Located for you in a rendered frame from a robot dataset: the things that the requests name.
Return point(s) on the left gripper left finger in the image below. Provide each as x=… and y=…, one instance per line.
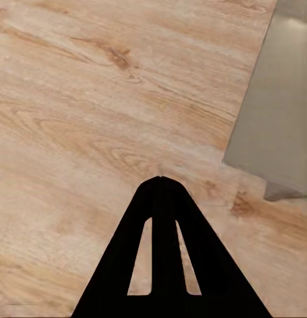
x=106, y=294

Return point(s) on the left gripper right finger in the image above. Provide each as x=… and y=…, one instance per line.
x=226, y=293

